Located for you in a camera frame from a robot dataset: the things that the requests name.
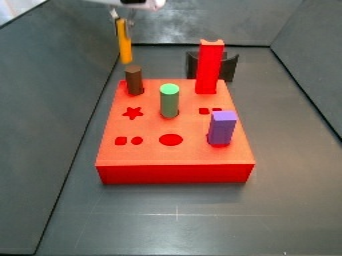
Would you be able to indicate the green cylinder peg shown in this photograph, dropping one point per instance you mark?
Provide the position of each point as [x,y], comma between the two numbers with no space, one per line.
[169,100]

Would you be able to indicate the brown hexagonal peg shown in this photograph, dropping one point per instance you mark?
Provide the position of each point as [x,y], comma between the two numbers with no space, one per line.
[134,79]

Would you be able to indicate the purple rectangular peg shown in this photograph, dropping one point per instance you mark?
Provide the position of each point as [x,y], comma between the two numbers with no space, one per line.
[222,125]

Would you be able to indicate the red shape sorter board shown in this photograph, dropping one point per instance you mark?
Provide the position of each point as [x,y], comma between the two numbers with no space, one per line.
[147,149]

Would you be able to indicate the yellow oval peg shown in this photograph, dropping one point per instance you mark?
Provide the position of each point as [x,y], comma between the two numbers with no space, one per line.
[125,41]

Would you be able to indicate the tall red peg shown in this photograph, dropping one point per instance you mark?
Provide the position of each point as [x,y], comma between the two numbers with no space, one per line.
[209,66]

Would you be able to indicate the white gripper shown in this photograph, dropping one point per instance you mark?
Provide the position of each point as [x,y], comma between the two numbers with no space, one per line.
[134,4]

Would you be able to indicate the black curved holder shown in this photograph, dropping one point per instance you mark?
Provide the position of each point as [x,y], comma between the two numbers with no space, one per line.
[227,66]

